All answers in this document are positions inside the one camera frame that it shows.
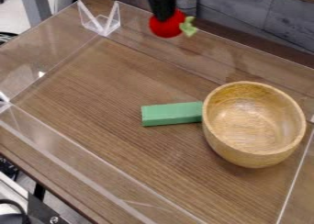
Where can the red knitted strawberry fruit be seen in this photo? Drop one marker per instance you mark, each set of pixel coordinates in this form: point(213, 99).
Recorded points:
point(177, 24)

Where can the green rectangular block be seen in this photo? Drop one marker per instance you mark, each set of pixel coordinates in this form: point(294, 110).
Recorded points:
point(168, 114)

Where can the wooden bowl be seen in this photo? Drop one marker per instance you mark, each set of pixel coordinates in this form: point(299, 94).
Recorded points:
point(252, 124)

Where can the clear acrylic corner bracket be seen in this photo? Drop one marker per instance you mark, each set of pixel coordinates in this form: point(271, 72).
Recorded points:
point(100, 24)

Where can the grey metal post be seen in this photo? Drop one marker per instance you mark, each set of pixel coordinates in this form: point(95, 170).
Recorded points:
point(37, 11)

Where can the black table clamp mount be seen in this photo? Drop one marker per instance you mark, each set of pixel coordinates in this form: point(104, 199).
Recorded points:
point(40, 213)

